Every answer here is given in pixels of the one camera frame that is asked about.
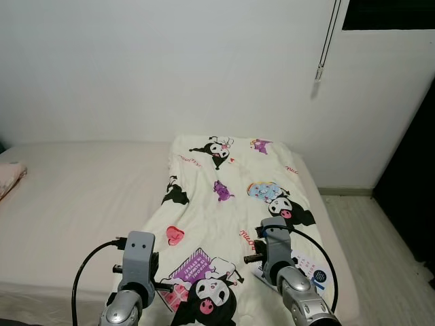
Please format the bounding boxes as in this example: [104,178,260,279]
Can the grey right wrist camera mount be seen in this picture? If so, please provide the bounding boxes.
[260,217,295,274]

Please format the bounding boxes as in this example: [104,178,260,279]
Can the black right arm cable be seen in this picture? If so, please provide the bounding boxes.
[258,225,340,314]

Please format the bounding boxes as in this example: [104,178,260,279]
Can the pink patterned pillow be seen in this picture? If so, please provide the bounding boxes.
[0,162,29,202]

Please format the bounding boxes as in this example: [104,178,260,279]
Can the mattress with beige sheet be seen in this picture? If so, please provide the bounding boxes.
[0,141,362,326]

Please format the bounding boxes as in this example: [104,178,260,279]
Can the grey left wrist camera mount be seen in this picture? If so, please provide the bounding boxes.
[122,230,156,291]

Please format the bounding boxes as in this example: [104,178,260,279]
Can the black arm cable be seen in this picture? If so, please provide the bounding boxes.
[71,237,129,326]
[258,225,340,314]

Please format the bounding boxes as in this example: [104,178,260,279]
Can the black window frame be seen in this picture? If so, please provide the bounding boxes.
[342,0,435,32]

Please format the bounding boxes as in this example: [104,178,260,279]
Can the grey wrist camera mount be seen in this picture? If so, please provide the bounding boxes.
[122,230,156,291]
[260,217,295,274]

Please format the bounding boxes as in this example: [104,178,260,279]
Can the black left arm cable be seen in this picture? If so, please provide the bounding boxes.
[71,237,129,326]

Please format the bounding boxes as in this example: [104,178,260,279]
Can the cream cartoon print blanket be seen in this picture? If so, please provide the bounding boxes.
[107,134,338,326]

